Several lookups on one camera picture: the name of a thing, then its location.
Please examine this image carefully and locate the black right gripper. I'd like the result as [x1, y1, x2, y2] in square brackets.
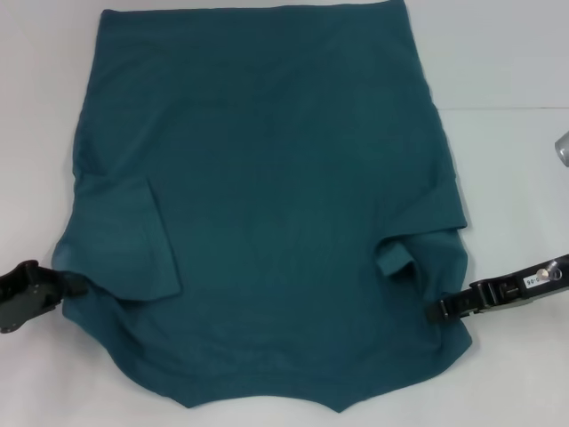
[424, 253, 569, 322]

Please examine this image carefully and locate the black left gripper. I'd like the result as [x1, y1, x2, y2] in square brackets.
[0, 260, 90, 334]

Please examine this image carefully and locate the teal blue t-shirt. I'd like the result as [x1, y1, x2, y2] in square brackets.
[49, 0, 475, 400]

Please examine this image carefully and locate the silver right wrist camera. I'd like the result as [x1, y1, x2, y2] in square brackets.
[553, 129, 569, 169]

